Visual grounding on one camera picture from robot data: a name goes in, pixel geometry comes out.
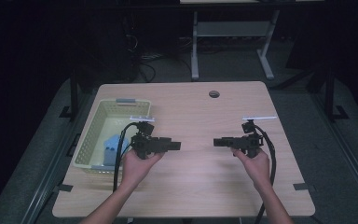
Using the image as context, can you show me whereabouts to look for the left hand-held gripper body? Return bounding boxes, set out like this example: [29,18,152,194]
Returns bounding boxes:
[129,116,172,161]

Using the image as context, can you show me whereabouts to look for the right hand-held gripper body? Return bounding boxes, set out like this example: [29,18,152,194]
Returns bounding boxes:
[229,116,278,159]

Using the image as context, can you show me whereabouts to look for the blue knit glove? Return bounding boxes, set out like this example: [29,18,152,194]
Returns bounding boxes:
[103,133,122,167]

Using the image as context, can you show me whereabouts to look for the pale yellow plastic basket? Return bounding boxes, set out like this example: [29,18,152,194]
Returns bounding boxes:
[73,98,152,175]

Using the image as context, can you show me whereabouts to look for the person's left hand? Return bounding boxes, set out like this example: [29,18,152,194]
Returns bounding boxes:
[120,148,166,191]

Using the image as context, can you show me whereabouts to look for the person's right hand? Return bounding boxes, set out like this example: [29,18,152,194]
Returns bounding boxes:
[230,147,272,191]

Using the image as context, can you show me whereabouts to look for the black tape strip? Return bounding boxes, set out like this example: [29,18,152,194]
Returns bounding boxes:
[53,184,75,193]
[293,183,317,192]

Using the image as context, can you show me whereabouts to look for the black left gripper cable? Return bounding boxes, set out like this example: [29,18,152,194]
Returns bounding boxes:
[113,121,140,192]

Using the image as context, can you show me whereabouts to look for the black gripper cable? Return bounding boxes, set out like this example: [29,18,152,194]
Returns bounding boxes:
[113,121,140,192]
[253,123,277,224]

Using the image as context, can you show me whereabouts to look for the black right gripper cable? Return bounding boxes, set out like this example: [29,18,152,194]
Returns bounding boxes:
[253,123,277,224]

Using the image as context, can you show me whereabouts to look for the tangle of floor cables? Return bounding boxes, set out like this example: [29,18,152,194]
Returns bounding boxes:
[122,32,194,82]

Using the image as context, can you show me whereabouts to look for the black metal post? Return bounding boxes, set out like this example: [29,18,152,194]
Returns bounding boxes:
[324,63,351,122]

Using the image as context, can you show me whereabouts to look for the aluminium floor rail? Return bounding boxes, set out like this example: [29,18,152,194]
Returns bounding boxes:
[20,92,96,224]
[310,91,358,208]

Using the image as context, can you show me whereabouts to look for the grey metal desk frame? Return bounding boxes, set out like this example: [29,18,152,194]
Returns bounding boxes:
[190,8,282,81]

